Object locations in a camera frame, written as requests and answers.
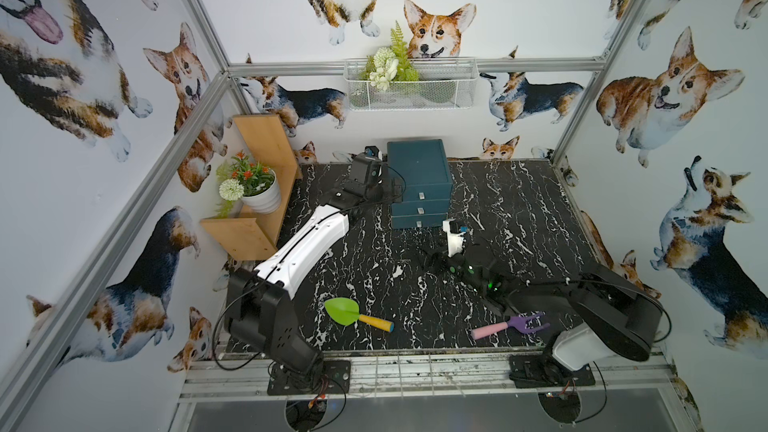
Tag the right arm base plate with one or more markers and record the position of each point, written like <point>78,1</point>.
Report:
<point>540,371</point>

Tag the white potted flower plant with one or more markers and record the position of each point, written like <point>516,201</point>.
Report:
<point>242,179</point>

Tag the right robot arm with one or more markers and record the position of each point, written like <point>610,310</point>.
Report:
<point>617,317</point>

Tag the teal drawer cabinet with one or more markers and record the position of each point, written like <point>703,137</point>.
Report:
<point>423,167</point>

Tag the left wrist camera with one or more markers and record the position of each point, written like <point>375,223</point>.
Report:
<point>373,152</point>

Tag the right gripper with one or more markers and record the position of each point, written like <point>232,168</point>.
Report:
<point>442,260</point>

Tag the green fern white flowers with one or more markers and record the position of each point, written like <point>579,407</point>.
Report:
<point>390,65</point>

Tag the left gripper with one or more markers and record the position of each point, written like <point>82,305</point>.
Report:
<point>372,174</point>

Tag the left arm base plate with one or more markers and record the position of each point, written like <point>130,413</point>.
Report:
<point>326,376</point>

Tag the wooden corner shelf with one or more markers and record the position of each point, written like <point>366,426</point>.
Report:
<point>246,235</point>

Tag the green toy shovel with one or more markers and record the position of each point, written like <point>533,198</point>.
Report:
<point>346,312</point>

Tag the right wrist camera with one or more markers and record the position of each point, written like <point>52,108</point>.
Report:
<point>455,234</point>

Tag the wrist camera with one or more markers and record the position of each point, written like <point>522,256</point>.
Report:
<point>455,234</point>
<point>373,152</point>

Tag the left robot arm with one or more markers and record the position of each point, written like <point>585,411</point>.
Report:
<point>260,310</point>

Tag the purple pink toy fork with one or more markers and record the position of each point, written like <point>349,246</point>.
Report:
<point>525,325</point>

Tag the white wire wall basket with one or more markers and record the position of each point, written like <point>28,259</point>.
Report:
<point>441,84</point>

